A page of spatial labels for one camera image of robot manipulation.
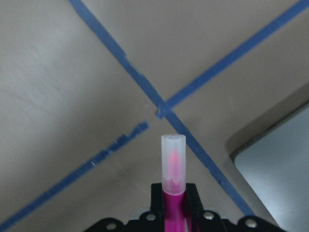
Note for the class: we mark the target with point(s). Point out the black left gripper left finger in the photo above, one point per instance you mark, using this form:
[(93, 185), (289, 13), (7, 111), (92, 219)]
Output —
[(158, 206)]

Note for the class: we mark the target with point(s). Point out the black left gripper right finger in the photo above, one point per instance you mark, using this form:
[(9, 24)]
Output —
[(192, 207)]

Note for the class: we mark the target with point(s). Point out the pink highlighter pen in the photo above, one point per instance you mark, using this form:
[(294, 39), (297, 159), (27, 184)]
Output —
[(173, 157)]

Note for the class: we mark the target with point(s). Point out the grey closed laptop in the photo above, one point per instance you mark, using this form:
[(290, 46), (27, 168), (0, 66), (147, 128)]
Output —
[(276, 166)]

